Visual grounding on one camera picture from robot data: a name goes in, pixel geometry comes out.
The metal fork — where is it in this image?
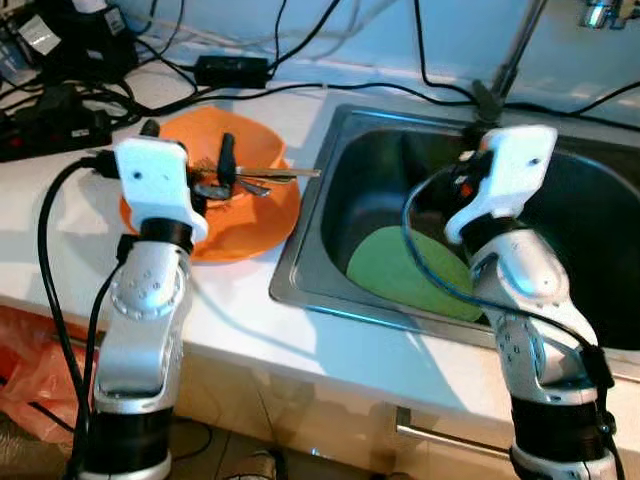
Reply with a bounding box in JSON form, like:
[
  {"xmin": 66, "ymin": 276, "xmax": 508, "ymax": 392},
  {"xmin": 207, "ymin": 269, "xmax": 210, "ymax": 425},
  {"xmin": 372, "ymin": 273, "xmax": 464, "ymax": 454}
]
[{"xmin": 238, "ymin": 178, "xmax": 273, "ymax": 198}]

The orange round plate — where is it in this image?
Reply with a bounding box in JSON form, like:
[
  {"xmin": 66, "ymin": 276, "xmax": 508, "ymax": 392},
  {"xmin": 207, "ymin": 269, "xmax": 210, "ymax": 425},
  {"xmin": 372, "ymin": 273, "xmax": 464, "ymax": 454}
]
[{"xmin": 117, "ymin": 150, "xmax": 302, "ymax": 265}]

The metal spoon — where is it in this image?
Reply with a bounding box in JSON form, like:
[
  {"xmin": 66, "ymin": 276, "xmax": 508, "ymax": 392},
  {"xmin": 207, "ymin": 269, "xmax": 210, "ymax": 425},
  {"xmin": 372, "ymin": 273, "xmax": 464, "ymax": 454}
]
[{"xmin": 195, "ymin": 165, "xmax": 323, "ymax": 196}]

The white kitchen cabinet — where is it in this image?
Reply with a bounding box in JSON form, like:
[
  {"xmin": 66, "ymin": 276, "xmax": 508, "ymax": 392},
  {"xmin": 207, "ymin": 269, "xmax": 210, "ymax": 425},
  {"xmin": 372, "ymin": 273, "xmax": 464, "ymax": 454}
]
[{"xmin": 0, "ymin": 290, "xmax": 640, "ymax": 480}]

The black power adapter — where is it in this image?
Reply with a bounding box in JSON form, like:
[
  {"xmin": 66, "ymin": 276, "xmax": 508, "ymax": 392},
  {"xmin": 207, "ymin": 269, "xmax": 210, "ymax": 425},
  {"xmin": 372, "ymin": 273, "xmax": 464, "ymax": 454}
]
[{"xmin": 193, "ymin": 54, "xmax": 272, "ymax": 89}]

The stainless steel sink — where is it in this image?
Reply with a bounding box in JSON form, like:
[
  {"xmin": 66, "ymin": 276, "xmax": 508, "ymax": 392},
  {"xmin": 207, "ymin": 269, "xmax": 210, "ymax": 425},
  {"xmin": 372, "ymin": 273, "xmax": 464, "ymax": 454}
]
[{"xmin": 268, "ymin": 102, "xmax": 640, "ymax": 353}]

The black power strip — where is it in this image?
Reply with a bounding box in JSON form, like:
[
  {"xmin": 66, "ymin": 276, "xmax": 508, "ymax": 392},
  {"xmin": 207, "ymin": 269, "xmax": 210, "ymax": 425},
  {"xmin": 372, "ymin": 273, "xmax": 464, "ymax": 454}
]
[{"xmin": 0, "ymin": 98, "xmax": 114, "ymax": 164}]

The black charger white label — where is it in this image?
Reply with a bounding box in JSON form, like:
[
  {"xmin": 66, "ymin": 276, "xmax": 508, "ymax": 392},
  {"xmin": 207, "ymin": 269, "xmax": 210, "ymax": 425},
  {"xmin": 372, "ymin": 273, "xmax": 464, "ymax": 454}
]
[{"xmin": 12, "ymin": 0, "xmax": 139, "ymax": 86}]

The green round plate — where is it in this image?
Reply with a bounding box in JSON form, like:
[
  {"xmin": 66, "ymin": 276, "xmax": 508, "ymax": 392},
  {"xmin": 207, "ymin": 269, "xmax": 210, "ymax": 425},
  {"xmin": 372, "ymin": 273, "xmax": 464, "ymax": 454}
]
[{"xmin": 345, "ymin": 225, "xmax": 493, "ymax": 324}]

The metal faucet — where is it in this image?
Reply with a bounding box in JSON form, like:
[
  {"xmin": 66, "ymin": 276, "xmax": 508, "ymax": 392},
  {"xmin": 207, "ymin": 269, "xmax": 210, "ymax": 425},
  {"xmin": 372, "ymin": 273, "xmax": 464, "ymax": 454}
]
[{"xmin": 472, "ymin": 0, "xmax": 629, "ymax": 118}]

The red plastic bag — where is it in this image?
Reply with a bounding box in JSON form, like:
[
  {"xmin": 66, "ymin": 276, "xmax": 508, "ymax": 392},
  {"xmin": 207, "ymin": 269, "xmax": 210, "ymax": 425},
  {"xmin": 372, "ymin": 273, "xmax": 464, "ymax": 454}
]
[{"xmin": 0, "ymin": 305, "xmax": 101, "ymax": 448}]

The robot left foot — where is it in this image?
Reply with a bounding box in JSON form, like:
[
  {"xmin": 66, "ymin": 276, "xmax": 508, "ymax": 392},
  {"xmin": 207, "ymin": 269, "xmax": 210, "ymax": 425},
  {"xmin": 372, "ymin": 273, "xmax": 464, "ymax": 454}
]
[{"xmin": 222, "ymin": 448, "xmax": 289, "ymax": 480}]

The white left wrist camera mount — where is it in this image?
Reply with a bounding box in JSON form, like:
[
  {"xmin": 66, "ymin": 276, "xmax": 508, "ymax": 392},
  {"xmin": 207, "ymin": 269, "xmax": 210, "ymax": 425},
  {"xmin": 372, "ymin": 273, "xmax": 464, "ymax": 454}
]
[{"xmin": 112, "ymin": 136, "xmax": 210, "ymax": 245}]

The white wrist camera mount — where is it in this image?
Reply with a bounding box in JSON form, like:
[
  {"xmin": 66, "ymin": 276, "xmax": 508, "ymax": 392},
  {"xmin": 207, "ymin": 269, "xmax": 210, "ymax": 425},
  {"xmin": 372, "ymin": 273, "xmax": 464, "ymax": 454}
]
[
  {"xmin": 444, "ymin": 124, "xmax": 560, "ymax": 245},
  {"xmin": 112, "ymin": 136, "xmax": 210, "ymax": 245}
]

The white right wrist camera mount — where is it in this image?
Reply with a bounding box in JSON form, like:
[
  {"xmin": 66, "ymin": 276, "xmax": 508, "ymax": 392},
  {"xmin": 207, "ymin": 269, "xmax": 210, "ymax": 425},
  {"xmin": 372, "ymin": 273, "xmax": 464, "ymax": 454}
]
[{"xmin": 444, "ymin": 124, "xmax": 560, "ymax": 245}]

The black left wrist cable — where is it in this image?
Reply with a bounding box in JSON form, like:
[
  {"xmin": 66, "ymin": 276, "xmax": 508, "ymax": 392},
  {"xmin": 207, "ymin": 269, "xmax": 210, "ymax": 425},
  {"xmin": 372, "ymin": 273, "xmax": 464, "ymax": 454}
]
[{"xmin": 38, "ymin": 155, "xmax": 121, "ymax": 480}]

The long metal drawer handle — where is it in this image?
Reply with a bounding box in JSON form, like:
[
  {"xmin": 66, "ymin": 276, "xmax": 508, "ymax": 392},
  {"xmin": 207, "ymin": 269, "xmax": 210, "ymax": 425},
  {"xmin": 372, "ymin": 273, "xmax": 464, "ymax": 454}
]
[{"xmin": 394, "ymin": 404, "xmax": 518, "ymax": 461}]

